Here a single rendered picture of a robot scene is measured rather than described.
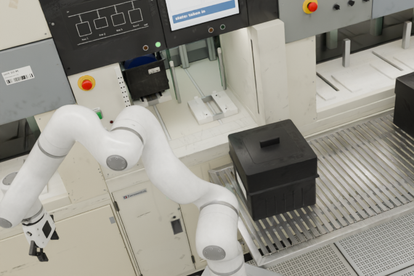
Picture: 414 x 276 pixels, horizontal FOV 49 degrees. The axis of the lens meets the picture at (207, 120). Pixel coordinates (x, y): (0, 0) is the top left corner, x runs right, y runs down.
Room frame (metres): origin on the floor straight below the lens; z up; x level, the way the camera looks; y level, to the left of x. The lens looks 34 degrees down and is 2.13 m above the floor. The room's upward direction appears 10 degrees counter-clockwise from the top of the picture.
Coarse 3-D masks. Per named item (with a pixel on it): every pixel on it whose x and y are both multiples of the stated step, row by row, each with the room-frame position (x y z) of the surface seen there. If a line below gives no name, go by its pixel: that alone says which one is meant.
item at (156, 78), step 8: (160, 56) 2.21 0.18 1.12; (120, 64) 2.20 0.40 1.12; (152, 64) 2.15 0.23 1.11; (160, 64) 2.16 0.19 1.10; (128, 72) 2.12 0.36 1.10; (136, 72) 2.13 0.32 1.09; (144, 72) 2.14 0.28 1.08; (152, 72) 2.15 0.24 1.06; (160, 72) 2.16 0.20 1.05; (128, 80) 2.12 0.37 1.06; (136, 80) 2.13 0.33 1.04; (144, 80) 2.14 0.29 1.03; (152, 80) 2.15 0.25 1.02; (160, 80) 2.16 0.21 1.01; (168, 80) 2.17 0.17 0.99; (128, 88) 2.16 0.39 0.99; (136, 88) 2.13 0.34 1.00; (144, 88) 2.14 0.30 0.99; (152, 88) 2.15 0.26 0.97; (160, 88) 2.16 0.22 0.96; (168, 88) 2.16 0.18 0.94; (136, 96) 2.12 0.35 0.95; (160, 96) 2.17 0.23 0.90
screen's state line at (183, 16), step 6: (234, 0) 1.71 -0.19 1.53; (210, 6) 1.69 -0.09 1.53; (216, 6) 1.70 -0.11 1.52; (222, 6) 1.70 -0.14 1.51; (228, 6) 1.71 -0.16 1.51; (234, 6) 1.71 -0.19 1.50; (186, 12) 1.67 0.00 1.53; (192, 12) 1.68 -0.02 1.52; (198, 12) 1.68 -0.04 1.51; (204, 12) 1.69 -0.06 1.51; (210, 12) 1.69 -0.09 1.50; (174, 18) 1.66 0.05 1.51; (180, 18) 1.66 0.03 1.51; (186, 18) 1.67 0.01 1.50; (192, 18) 1.68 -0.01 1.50
